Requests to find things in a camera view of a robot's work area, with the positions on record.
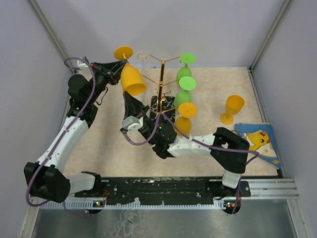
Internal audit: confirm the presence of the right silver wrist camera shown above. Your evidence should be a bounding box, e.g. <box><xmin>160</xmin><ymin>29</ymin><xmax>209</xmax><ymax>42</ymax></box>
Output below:
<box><xmin>120</xmin><ymin>116</ymin><xmax>144</xmax><ymax>134</ymax></box>

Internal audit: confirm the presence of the black mounting rail base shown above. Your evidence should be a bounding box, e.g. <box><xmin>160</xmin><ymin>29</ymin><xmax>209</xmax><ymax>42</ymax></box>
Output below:
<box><xmin>75</xmin><ymin>176</ymin><xmax>251</xmax><ymax>213</ymax></box>

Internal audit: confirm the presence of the green plastic wine glass back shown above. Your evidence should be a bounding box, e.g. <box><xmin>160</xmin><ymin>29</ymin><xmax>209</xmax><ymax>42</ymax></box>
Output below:
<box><xmin>174</xmin><ymin>76</ymin><xmax>197</xmax><ymax>107</ymax></box>

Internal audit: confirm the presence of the gold wine glass rack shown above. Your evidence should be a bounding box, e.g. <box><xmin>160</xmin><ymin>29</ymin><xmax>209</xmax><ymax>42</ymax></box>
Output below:
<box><xmin>148</xmin><ymin>53</ymin><xmax>180</xmax><ymax>114</ymax></box>

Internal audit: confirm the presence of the orange plastic wine glass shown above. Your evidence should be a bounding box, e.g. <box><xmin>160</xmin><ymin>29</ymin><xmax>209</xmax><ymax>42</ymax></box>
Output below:
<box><xmin>114</xmin><ymin>46</ymin><xmax>146</xmax><ymax>96</ymax></box>
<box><xmin>175</xmin><ymin>102</ymin><xmax>197</xmax><ymax>135</ymax></box>
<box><xmin>220</xmin><ymin>95</ymin><xmax>245</xmax><ymax>125</ymax></box>

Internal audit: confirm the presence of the green plastic wine glass front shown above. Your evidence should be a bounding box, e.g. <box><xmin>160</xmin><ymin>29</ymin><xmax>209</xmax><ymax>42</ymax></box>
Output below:
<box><xmin>176</xmin><ymin>52</ymin><xmax>196</xmax><ymax>80</ymax></box>

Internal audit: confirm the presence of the orange plastic wine glass back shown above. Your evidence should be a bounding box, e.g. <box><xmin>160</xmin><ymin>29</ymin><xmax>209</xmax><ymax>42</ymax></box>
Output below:
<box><xmin>114</xmin><ymin>46</ymin><xmax>146</xmax><ymax>96</ymax></box>

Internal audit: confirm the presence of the blue yellow picture board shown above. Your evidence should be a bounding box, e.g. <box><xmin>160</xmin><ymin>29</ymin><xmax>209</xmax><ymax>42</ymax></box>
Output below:
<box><xmin>234</xmin><ymin>123</ymin><xmax>281</xmax><ymax>169</ymax></box>

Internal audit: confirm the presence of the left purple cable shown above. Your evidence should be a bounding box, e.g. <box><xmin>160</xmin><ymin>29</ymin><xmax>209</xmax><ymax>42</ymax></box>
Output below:
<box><xmin>25</xmin><ymin>57</ymin><xmax>109</xmax><ymax>217</ymax></box>

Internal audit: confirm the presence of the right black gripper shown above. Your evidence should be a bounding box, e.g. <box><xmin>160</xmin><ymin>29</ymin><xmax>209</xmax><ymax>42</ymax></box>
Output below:
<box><xmin>123</xmin><ymin>92</ymin><xmax>158</xmax><ymax>146</ymax></box>

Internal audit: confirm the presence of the green plastic wine glass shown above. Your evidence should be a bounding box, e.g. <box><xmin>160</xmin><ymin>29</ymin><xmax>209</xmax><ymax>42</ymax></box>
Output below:
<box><xmin>176</xmin><ymin>52</ymin><xmax>196</xmax><ymax>80</ymax></box>
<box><xmin>174</xmin><ymin>76</ymin><xmax>197</xmax><ymax>107</ymax></box>

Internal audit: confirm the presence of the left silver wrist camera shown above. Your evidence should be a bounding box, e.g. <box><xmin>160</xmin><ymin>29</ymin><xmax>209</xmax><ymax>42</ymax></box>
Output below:
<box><xmin>77</xmin><ymin>57</ymin><xmax>90</xmax><ymax>74</ymax></box>

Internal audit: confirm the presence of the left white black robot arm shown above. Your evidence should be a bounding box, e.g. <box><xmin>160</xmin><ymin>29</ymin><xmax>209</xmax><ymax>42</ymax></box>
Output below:
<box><xmin>24</xmin><ymin>58</ymin><xmax>128</xmax><ymax>207</ymax></box>

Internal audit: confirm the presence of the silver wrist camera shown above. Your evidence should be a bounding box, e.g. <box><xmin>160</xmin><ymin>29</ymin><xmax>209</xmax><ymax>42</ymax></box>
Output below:
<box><xmin>77</xmin><ymin>57</ymin><xmax>90</xmax><ymax>74</ymax></box>
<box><xmin>120</xmin><ymin>116</ymin><xmax>144</xmax><ymax>134</ymax></box>

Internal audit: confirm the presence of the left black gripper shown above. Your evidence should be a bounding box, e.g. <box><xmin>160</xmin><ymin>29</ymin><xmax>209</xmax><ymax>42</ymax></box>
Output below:
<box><xmin>87</xmin><ymin>59</ymin><xmax>128</xmax><ymax>104</ymax></box>

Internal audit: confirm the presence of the clear wine glass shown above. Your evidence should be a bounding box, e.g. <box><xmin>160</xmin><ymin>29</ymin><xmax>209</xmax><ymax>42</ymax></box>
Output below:
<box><xmin>137</xmin><ymin>52</ymin><xmax>149</xmax><ymax>80</ymax></box>

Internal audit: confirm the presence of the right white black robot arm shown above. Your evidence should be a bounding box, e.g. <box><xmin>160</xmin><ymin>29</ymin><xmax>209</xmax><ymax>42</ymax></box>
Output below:
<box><xmin>120</xmin><ymin>92</ymin><xmax>250</xmax><ymax>196</ymax></box>

